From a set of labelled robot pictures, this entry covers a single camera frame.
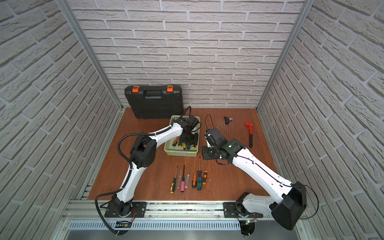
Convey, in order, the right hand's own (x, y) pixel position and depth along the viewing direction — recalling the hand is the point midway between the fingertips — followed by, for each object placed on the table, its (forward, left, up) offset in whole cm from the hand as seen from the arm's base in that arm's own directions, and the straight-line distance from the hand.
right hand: (207, 153), depth 76 cm
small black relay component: (+34, -19, -15) cm, 41 cm away
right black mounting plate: (-25, -10, -16) cm, 31 cm away
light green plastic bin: (+11, +22, -15) cm, 29 cm away
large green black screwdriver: (-9, +5, -14) cm, 17 cm away
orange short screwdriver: (-9, +2, -14) cm, 17 cm away
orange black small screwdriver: (-11, +8, -15) cm, 20 cm away
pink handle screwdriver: (-10, +14, -15) cm, 23 cm away
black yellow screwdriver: (-11, +19, -15) cm, 26 cm away
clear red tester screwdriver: (-8, +12, -15) cm, 21 cm away
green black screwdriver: (+13, +11, -13) cm, 21 cm away
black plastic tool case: (+38, +32, +3) cm, 50 cm away
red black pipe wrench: (+27, -35, -15) cm, 47 cm away
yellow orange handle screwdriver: (+13, +13, -14) cm, 23 cm away
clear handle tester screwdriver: (-7, +16, -15) cm, 23 cm away
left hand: (+15, +3, -14) cm, 21 cm away
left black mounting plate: (-22, +37, -15) cm, 45 cm away
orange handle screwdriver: (+16, +19, -14) cm, 29 cm away
